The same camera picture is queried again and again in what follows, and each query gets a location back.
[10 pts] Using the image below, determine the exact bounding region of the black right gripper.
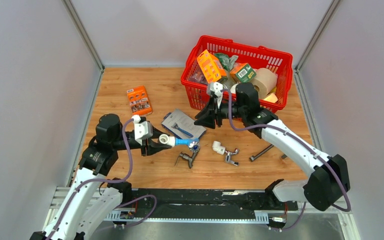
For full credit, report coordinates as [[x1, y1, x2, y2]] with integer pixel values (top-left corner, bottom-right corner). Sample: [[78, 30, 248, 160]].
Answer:
[[193, 95, 246, 130]]

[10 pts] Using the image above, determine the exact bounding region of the white plastic pipe elbow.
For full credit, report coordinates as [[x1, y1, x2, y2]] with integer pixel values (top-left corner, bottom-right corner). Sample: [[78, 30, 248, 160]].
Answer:
[[158, 134, 176, 147]]

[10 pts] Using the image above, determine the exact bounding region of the blue plastic water faucet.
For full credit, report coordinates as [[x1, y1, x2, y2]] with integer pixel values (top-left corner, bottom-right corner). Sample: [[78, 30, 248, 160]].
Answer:
[[174, 138, 200, 153]]

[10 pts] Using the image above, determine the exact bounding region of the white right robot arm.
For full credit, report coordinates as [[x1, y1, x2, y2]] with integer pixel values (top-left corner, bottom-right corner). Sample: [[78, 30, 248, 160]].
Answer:
[[194, 82, 351, 212]]

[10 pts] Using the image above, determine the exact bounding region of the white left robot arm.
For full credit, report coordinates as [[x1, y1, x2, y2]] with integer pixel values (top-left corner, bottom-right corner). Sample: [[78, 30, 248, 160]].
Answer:
[[30, 113, 179, 240]]

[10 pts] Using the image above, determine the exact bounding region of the white pipe elbow second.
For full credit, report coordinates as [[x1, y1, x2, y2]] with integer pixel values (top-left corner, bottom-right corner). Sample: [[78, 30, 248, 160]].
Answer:
[[212, 141, 226, 155]]

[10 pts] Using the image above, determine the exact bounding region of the red plastic shopping basket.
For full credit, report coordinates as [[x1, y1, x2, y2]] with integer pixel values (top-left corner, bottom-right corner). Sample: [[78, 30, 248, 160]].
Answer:
[[180, 35, 293, 114]]

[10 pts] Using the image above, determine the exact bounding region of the blue grey razor box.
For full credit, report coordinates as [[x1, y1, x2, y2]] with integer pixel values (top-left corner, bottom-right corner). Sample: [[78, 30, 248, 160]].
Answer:
[[161, 108, 207, 140]]

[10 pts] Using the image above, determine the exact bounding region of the white wrapped roll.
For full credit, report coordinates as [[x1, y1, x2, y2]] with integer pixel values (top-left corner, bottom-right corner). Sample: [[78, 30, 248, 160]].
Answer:
[[230, 83, 239, 94]]

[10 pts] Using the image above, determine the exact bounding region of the orange blister pack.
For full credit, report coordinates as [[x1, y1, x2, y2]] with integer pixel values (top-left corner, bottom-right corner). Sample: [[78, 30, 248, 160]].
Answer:
[[126, 85, 153, 117]]

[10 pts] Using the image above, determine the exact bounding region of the dark metal faucet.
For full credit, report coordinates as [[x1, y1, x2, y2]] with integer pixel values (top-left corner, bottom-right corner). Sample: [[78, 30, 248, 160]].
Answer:
[[249, 144, 274, 162], [174, 147, 200, 169]]

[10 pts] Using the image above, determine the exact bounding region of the orange carton box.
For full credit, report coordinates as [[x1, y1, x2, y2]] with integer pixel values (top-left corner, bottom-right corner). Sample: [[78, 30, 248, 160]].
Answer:
[[196, 49, 228, 84]]

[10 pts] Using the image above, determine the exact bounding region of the green small box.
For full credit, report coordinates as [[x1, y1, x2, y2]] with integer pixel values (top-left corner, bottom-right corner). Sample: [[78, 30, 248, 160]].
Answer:
[[229, 63, 257, 83]]

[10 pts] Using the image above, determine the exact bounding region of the green plastic bag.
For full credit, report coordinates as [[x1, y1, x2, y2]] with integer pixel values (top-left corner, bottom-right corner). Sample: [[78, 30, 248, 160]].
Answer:
[[214, 52, 239, 72]]

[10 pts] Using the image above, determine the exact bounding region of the dark metal faucet right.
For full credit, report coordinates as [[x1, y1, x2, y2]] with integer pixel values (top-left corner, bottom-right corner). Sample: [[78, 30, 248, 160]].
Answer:
[[249, 144, 274, 162]]

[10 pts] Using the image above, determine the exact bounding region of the yellow sponge block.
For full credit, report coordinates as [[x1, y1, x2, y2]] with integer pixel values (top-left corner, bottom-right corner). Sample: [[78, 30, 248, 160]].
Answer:
[[263, 92, 278, 104]]

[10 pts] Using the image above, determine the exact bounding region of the beige toilet paper roll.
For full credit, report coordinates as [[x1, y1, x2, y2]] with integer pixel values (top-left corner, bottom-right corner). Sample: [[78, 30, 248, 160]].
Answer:
[[250, 68, 278, 100]]

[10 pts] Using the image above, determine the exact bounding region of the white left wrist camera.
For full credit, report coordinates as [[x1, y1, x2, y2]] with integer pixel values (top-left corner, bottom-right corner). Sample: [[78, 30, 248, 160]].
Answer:
[[131, 114, 154, 146]]

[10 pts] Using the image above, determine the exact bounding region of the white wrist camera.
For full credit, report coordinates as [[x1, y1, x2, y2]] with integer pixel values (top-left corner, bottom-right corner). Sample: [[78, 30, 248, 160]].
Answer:
[[206, 82, 224, 109], [131, 114, 154, 146]]

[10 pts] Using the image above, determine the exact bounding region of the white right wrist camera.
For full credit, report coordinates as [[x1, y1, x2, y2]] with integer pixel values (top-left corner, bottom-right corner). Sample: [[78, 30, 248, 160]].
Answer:
[[206, 82, 224, 109]]

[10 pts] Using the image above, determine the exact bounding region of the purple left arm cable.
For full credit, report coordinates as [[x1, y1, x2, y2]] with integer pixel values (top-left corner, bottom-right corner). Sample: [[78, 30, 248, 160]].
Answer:
[[44, 119, 158, 240]]

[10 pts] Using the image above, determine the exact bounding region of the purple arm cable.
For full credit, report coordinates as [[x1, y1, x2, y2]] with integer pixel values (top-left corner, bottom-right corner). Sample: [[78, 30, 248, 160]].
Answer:
[[44, 119, 158, 240], [223, 88, 352, 232]]

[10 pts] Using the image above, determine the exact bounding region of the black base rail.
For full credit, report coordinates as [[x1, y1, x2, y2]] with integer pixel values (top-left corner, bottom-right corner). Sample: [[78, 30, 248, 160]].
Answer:
[[122, 188, 298, 220]]

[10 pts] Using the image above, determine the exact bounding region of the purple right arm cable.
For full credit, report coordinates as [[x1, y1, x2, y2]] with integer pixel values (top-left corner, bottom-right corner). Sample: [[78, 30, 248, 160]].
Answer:
[[223, 88, 352, 232]]

